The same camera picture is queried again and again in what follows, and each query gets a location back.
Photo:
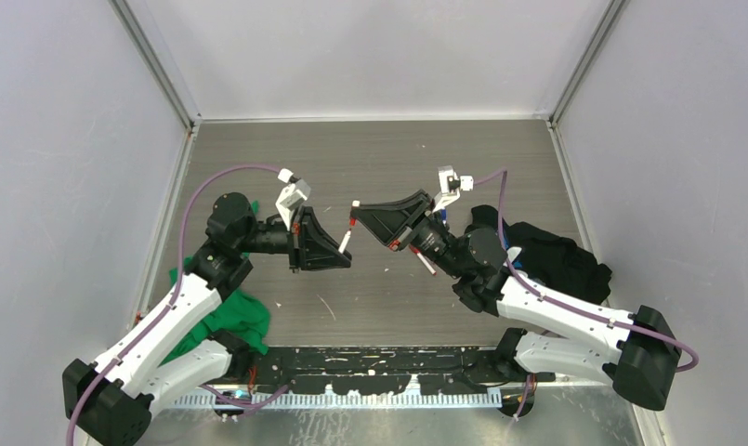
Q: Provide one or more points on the red white pen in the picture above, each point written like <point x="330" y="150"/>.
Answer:
<point x="424" y="261"/>
<point x="345" y="241"/>

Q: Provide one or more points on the green cloth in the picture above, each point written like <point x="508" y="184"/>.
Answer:
<point x="241" y="314"/>

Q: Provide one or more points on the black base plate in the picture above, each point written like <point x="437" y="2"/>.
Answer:
<point x="370" y="370"/>

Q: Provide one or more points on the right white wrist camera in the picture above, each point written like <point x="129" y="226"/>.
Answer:
<point x="451" y="187"/>

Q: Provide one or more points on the black daisy cloth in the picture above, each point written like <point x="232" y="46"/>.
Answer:
<point x="558" y="262"/>

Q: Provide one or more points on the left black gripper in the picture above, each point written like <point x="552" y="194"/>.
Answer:
<point x="308" y="246"/>

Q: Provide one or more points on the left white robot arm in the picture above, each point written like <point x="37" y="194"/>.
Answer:
<point x="114" y="398"/>

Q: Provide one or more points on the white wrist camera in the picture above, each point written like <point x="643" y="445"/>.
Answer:
<point x="292" y="196"/>
<point x="451" y="187"/>

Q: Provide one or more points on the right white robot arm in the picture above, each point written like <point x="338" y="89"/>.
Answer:
<point x="636" y="353"/>

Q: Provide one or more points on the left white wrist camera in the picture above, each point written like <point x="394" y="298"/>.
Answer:
<point x="292" y="196"/>

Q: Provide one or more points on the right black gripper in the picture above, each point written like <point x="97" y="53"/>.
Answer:
<point x="389" y="220"/>

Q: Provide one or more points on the slotted cable duct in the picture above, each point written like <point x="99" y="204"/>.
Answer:
<point x="411" y="399"/>

